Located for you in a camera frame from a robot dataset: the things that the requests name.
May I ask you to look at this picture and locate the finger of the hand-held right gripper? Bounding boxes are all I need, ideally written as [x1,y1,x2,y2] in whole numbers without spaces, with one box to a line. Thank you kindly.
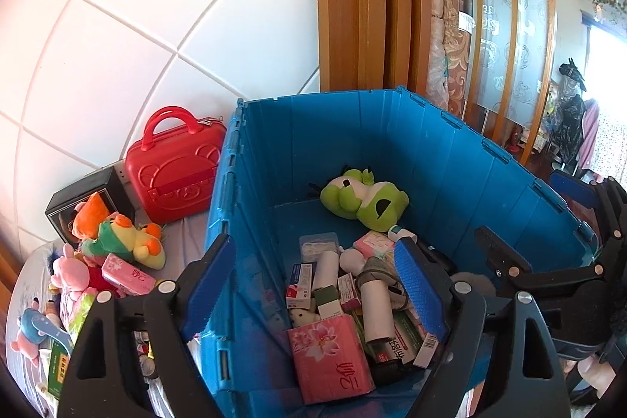
[549,169,627,252]
[474,226,604,286]

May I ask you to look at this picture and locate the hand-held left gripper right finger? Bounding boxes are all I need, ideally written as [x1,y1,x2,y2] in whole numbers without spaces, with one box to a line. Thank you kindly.
[393,237,572,418]

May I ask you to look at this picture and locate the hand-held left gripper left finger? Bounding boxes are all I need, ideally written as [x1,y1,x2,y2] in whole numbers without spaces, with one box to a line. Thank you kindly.
[56,233,237,418]

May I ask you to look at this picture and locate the grey tape roll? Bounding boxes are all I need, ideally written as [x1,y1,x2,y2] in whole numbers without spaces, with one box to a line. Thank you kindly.
[355,268,403,297]

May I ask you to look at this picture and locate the narrow white barcode box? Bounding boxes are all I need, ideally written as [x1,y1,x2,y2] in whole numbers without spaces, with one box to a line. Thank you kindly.
[414,332,440,368]

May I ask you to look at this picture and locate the small pink packet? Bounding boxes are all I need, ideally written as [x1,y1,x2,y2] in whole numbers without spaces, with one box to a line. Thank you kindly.
[353,232,397,261]

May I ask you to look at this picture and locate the white box red stripe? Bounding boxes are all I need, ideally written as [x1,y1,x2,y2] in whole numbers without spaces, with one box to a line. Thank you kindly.
[338,273,362,312]

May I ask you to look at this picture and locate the white plastic bottle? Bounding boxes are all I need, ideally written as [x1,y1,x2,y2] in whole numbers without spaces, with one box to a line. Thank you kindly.
[339,248,366,275]

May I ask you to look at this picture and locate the long green box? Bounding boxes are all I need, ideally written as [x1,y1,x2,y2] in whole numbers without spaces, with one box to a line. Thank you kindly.
[313,286,344,319]

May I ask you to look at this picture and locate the small white plush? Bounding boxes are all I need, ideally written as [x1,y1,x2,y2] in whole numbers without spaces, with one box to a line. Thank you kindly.
[286,308,323,327]

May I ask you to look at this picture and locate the blue plastic crate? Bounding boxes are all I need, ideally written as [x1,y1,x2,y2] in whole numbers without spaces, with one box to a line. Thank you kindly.
[201,86,603,406]

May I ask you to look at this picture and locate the green frog plush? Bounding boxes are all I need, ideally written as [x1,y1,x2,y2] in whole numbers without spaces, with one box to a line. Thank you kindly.
[308,167,411,233]

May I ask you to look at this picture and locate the pink flower tissue pack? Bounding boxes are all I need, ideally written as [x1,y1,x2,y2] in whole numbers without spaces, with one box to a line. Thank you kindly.
[287,315,375,405]

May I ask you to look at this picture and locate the clear plastic box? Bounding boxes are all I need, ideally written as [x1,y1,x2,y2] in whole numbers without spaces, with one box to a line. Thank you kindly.
[300,232,341,263]

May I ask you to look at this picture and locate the person's right hand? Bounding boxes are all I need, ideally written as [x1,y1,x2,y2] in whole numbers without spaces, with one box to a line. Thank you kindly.
[563,352,627,395]

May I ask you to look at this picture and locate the dark hanging clothing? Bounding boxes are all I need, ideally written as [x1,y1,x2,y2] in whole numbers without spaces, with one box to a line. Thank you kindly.
[549,60,589,170]

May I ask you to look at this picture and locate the pink tissue box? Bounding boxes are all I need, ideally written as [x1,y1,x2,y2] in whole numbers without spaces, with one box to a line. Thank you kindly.
[101,253,158,297]

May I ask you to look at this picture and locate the yellow duck plush green hat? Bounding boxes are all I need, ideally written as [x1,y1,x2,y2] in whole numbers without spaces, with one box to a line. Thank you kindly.
[81,212,167,271]

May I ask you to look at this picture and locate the red small suitcase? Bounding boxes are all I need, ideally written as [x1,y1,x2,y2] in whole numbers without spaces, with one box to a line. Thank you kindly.
[125,106,228,225]

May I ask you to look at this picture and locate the lime green wipes packet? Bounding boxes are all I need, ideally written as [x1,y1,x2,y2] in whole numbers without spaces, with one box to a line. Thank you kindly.
[66,293,99,337]

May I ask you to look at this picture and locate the pink pig plush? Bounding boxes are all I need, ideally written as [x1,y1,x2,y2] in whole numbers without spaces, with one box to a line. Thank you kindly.
[49,246,106,302]

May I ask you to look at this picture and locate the orange plush toy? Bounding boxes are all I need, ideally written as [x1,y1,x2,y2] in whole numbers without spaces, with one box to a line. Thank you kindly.
[71,192,112,243]

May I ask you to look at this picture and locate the black coffee box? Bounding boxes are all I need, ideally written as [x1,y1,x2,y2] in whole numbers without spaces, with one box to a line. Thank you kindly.
[45,166,136,246]

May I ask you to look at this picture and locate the blue-shirt pig plush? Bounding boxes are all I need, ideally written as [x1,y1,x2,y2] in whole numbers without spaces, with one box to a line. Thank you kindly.
[12,308,62,366]

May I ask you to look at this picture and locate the frosted glass sliding door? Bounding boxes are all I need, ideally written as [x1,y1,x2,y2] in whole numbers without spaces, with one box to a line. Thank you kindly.
[441,0,560,145]

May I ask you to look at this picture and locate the rolled patterned carpet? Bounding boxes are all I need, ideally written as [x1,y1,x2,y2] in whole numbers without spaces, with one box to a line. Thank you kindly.
[426,0,477,116]

